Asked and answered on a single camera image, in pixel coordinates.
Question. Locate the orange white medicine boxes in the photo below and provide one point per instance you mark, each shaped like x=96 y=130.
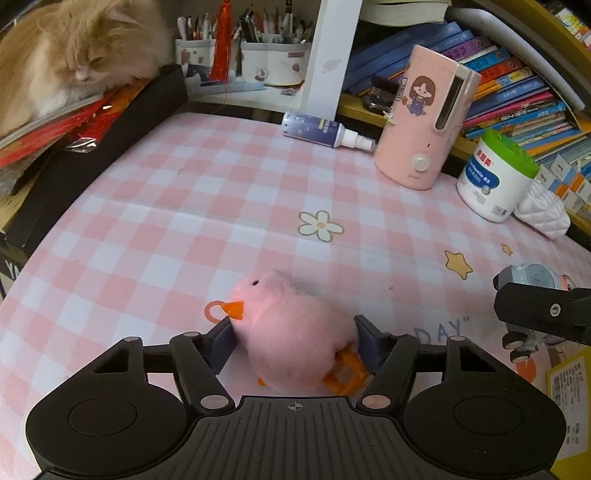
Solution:
x=568 y=184

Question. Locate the white pen holder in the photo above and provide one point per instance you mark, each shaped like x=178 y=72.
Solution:
x=272 y=64

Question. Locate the orange fluffy cat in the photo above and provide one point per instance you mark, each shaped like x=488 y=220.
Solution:
x=63 y=52

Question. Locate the white quilted pouch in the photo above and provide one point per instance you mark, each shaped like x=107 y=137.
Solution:
x=542 y=210

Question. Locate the red papers stack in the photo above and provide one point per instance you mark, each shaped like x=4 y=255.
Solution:
x=88 y=119

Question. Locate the white jar green lid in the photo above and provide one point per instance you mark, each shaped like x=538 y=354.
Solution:
x=497 y=177

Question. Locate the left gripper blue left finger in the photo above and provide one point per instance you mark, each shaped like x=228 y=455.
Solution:
x=218 y=345

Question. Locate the grey toy car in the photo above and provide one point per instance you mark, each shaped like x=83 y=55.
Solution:
x=523 y=337

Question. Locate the red tassel ornament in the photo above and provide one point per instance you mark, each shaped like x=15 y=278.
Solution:
x=221 y=59

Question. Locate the black piano keyboard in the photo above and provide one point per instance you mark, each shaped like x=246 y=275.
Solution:
x=27 y=217

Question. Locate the pink plush chick toy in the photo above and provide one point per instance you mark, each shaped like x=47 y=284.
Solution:
x=297 y=343

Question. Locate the pink checkered tablecloth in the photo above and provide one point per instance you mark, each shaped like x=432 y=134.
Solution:
x=201 y=202

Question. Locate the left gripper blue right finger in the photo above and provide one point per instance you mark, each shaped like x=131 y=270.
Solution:
x=374 y=346

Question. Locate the blue spray bottle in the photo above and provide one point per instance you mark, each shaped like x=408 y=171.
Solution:
x=324 y=132

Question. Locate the yellow cardboard box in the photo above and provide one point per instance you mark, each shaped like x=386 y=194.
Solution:
x=568 y=384

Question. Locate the row of books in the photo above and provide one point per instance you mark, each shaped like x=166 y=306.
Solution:
x=512 y=97

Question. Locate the pink humidifier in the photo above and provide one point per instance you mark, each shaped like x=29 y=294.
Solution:
x=425 y=120

